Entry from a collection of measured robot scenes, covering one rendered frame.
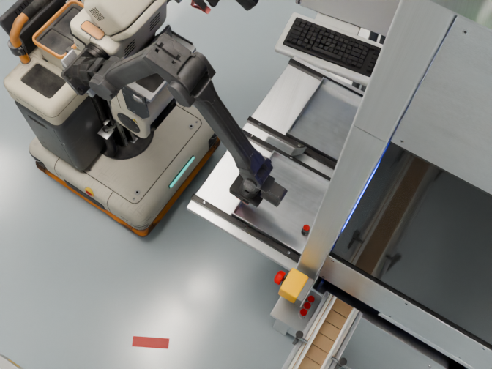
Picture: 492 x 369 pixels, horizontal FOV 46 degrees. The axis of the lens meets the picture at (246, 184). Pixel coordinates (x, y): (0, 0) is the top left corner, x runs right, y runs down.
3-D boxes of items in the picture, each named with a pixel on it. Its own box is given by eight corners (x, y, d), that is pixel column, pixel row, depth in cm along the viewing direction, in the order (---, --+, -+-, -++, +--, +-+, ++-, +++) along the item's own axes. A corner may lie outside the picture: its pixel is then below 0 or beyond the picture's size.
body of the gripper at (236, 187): (256, 209, 172) (261, 201, 166) (228, 189, 173) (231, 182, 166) (267, 192, 175) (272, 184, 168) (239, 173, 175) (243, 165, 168)
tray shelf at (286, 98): (412, 119, 201) (414, 117, 199) (316, 287, 176) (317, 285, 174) (293, 58, 210) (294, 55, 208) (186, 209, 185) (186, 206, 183)
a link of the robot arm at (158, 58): (171, 20, 126) (145, 53, 122) (214, 64, 131) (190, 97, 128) (106, 58, 164) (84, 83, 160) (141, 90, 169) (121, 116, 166)
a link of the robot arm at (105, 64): (95, 57, 163) (83, 71, 161) (113, 58, 156) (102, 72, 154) (116, 80, 169) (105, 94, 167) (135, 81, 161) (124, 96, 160)
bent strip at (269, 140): (304, 155, 192) (307, 147, 187) (300, 162, 191) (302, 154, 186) (268, 135, 195) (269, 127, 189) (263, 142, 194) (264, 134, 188)
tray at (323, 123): (408, 127, 197) (411, 122, 194) (375, 186, 188) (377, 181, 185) (321, 83, 204) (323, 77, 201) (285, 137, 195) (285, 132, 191)
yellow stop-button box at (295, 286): (311, 286, 166) (315, 280, 159) (299, 307, 163) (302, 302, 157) (288, 272, 167) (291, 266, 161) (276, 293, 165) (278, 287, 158)
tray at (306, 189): (363, 205, 185) (366, 201, 182) (325, 271, 176) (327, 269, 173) (272, 154, 192) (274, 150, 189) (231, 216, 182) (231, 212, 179)
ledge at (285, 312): (330, 303, 174) (332, 302, 172) (310, 340, 169) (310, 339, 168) (291, 279, 177) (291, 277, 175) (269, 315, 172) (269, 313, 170)
